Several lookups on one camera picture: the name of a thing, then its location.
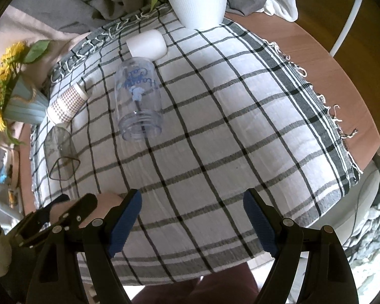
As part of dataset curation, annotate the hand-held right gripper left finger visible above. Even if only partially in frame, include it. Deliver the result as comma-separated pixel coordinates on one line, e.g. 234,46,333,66
26,189,143,304

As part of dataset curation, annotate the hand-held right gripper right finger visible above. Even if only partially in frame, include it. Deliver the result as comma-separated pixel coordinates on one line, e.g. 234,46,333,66
243,188,353,304

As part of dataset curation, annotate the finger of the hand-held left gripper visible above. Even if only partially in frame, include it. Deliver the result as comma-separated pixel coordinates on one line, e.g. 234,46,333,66
59,193,98,229
35,194,71,225

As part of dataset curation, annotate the clear glass jar blue print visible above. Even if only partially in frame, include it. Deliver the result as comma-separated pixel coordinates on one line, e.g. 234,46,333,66
114,56,164,142

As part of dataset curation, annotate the patterned paper cup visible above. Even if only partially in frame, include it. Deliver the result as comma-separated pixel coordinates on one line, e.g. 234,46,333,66
46,82,89,125

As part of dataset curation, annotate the white cup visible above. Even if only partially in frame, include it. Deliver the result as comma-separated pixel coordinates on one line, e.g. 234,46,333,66
127,29,167,60

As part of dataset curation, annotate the clear drinking glass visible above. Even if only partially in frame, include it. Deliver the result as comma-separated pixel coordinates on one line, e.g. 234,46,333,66
44,127,82,182

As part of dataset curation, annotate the checked black white tablecloth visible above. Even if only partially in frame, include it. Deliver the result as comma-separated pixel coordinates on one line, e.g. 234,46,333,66
30,5,362,285

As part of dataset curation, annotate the light blue ribbed vase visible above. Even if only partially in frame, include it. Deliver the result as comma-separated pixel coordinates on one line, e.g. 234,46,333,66
3,78,53,125

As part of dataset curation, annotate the grey knitted blanket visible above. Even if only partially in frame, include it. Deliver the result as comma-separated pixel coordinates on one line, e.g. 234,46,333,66
344,193,380,295

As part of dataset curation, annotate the yellow sunflower bouquet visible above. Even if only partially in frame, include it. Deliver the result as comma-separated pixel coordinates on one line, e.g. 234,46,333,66
0,40,52,144

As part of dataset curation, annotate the white metal chair frame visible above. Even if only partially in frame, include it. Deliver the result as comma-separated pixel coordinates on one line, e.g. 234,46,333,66
329,0,365,58

